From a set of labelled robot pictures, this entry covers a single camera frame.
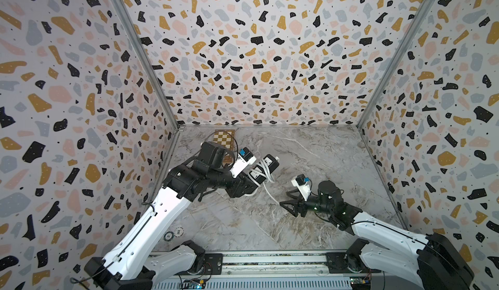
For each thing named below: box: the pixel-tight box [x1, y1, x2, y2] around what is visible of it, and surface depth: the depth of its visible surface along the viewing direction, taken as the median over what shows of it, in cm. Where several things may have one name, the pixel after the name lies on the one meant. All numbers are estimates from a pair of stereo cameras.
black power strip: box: [248, 154, 280, 185], surface depth 66 cm
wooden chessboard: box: [213, 129, 236, 164], surface depth 113 cm
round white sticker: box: [174, 226, 185, 238], surface depth 83 cm
